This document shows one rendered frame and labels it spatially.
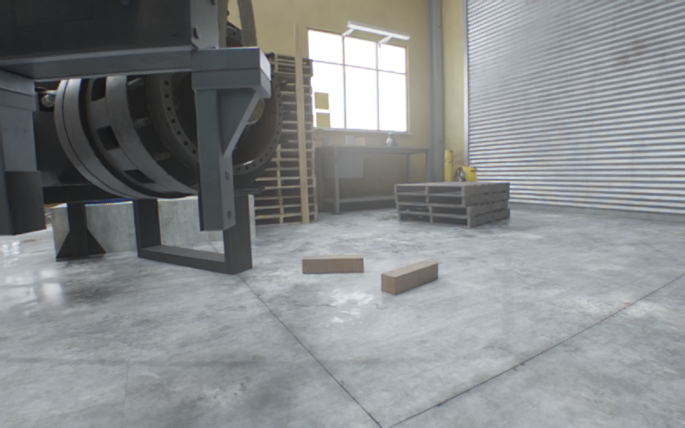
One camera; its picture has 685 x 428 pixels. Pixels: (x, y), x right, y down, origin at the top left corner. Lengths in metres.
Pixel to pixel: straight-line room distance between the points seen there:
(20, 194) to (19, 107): 0.06
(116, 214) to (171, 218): 0.48
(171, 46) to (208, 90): 0.03
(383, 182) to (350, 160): 1.34
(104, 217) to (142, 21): 3.47
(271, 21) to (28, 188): 6.20
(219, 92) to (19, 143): 0.14
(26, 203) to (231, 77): 0.16
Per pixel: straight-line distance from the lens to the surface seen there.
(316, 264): 2.27
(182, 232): 3.68
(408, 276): 1.95
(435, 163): 7.69
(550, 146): 6.25
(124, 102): 0.97
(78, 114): 1.20
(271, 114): 1.17
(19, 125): 0.30
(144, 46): 0.22
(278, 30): 6.40
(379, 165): 6.84
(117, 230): 3.68
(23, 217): 0.29
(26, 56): 0.26
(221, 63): 0.21
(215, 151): 0.21
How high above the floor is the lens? 0.64
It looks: 7 degrees down
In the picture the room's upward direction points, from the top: 1 degrees counter-clockwise
